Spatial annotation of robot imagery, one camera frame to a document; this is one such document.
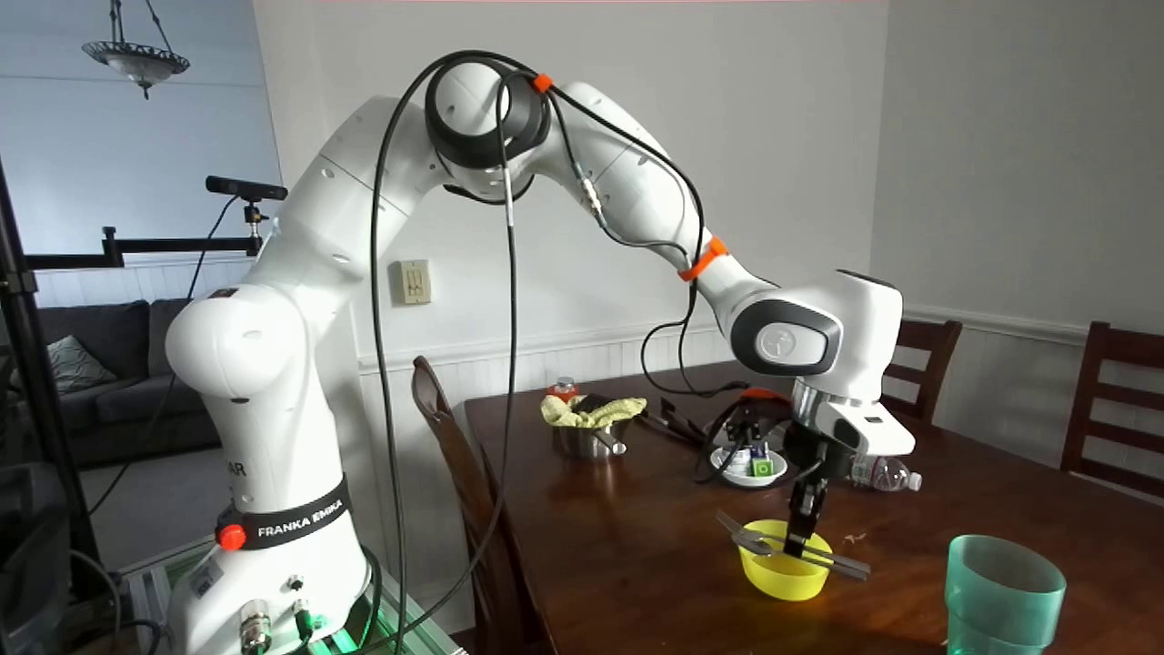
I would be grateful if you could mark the small green blue item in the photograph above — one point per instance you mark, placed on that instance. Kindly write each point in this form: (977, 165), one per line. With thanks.
(761, 465)

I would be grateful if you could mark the teal translucent plastic cup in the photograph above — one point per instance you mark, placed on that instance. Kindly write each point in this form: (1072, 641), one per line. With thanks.
(1001, 602)

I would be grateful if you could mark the black kitchen tongs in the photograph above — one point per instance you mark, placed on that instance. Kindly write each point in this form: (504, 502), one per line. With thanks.
(679, 428)

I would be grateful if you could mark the grey sofa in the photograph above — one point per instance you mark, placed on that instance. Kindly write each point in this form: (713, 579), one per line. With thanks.
(120, 405)

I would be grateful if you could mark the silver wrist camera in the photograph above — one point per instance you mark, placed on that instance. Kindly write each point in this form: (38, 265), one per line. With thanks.
(858, 425)

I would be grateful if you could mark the silver pot lid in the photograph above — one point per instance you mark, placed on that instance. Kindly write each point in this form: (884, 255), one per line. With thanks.
(734, 428)

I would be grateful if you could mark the hanging chandelier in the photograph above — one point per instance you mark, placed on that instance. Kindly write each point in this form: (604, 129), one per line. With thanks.
(135, 57)

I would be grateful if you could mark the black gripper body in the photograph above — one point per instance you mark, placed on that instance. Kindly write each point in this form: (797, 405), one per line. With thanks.
(824, 473)

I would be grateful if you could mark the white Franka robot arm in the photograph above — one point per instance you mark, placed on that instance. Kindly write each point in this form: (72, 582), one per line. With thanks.
(277, 366)

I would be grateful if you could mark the silver spoon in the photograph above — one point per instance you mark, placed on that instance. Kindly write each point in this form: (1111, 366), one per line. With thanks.
(738, 525)

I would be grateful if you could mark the orange bottle with white cap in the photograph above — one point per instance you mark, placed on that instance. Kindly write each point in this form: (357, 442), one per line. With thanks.
(561, 391)

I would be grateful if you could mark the small white bowl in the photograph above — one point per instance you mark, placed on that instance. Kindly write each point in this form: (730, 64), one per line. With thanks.
(744, 473)

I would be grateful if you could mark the black camera on boom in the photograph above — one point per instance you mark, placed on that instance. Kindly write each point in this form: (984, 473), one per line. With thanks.
(243, 186)

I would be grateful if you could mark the black stand pole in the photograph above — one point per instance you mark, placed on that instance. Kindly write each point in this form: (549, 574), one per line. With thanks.
(38, 402)

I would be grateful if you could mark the robot base stand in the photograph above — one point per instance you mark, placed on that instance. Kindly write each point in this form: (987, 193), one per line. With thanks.
(414, 632)

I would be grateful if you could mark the small metal pot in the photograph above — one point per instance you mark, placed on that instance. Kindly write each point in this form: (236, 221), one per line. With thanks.
(584, 444)

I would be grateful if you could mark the clear plastic water bottle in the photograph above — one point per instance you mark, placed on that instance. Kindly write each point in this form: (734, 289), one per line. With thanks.
(884, 473)

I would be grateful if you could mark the dark wooden chair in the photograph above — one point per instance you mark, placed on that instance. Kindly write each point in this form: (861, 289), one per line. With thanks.
(929, 351)
(466, 485)
(1121, 351)

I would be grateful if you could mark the silver fork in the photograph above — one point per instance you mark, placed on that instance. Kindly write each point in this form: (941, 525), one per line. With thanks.
(757, 546)

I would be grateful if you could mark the grey sofa pillow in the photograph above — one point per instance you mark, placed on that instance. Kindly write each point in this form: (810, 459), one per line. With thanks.
(78, 366)

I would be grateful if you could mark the white light switch plate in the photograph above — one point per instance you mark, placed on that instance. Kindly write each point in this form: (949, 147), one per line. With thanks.
(414, 283)

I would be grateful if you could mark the yellow plastic bowl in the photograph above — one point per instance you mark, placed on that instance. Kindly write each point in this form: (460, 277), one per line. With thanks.
(775, 579)

